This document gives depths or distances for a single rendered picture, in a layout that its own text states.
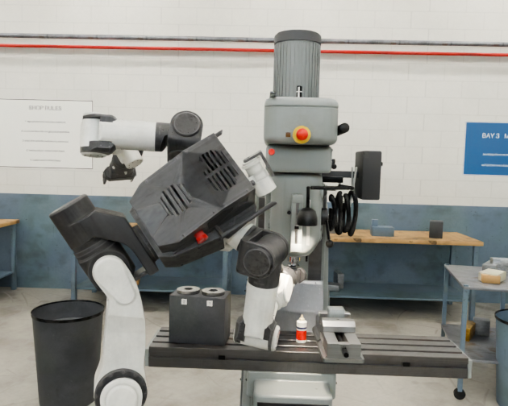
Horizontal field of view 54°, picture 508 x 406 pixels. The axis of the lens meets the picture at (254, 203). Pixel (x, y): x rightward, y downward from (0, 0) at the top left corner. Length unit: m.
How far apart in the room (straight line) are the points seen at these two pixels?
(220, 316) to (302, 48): 1.12
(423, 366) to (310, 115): 1.03
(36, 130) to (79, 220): 5.43
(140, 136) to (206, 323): 0.80
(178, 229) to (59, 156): 5.43
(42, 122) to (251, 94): 2.62
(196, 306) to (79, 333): 1.67
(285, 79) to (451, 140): 4.56
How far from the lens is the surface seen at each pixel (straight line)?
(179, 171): 1.32
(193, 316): 1.96
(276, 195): 1.85
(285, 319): 2.30
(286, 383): 1.96
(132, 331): 1.45
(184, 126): 1.47
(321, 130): 1.71
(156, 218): 1.31
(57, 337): 3.52
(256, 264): 1.34
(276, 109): 1.71
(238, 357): 1.96
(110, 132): 1.53
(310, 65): 2.13
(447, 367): 2.07
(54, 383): 3.66
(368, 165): 2.16
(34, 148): 6.79
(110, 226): 1.37
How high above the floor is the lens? 1.66
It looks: 5 degrees down
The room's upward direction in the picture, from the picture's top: 1 degrees clockwise
